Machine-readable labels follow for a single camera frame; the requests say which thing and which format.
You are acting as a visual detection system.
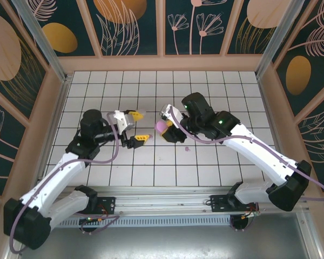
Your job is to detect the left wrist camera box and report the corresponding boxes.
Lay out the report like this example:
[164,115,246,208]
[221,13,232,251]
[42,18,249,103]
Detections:
[106,110,137,134]

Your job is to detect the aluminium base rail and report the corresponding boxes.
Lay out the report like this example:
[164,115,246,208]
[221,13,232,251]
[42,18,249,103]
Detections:
[18,186,311,216]

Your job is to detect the dark panel peach disc grass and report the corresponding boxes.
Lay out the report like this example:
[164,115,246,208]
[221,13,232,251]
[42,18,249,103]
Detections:
[225,0,289,56]

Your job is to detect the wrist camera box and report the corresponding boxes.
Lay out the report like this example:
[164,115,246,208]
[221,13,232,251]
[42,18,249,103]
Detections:
[160,104,184,122]
[106,110,137,134]

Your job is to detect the dark panel feathers gold oval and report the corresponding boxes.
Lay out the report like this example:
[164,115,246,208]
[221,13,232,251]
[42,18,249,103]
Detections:
[272,0,324,119]

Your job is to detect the slotted grey cable duct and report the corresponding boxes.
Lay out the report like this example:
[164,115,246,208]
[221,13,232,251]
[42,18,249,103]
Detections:
[50,215,233,228]

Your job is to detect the aluminium side rail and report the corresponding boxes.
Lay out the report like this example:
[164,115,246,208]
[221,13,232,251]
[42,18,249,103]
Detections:
[255,75,294,173]
[31,77,72,196]

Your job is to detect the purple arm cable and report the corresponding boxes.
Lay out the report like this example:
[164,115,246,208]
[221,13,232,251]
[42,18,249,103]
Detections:
[170,106,324,202]
[10,113,121,254]

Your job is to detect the dark panel small gold oval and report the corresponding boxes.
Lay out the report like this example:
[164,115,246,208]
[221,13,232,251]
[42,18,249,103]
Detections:
[24,0,102,57]

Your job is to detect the aluminium corner post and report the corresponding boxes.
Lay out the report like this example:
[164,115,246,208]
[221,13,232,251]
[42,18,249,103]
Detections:
[10,0,71,83]
[255,0,300,80]

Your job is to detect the dark panel gold disc leaves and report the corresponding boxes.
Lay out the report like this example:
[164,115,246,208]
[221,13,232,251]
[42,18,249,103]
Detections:
[85,0,160,57]

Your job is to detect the dark panel leaf outlines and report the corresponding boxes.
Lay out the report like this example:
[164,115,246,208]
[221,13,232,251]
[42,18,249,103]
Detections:
[295,101,324,168]

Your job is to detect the dark panel single flower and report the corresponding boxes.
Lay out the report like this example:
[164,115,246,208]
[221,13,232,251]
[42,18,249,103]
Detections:
[0,86,30,195]

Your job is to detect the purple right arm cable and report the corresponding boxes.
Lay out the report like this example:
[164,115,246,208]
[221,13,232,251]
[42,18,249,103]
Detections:
[170,106,324,202]

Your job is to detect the coloured wire bundle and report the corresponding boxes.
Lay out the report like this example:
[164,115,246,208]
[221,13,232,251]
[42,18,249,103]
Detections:
[241,203,260,218]

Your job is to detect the purple earbud charging case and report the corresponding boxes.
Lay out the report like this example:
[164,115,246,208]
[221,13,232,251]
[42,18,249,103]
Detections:
[155,120,168,134]

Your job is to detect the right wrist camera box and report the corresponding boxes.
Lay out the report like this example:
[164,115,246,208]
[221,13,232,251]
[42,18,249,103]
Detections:
[160,104,184,122]

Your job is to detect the dark panel big peach disc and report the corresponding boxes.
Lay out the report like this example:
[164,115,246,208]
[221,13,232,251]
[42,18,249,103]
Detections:
[0,0,49,122]

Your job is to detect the grey metal sheet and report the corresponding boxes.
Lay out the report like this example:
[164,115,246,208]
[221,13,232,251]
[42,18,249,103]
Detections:
[5,213,322,259]

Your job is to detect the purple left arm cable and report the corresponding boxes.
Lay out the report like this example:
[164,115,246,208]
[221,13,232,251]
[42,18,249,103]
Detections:
[10,113,121,254]

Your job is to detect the dark wall panel three flowers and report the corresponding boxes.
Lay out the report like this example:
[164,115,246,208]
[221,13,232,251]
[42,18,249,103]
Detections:
[161,0,230,57]

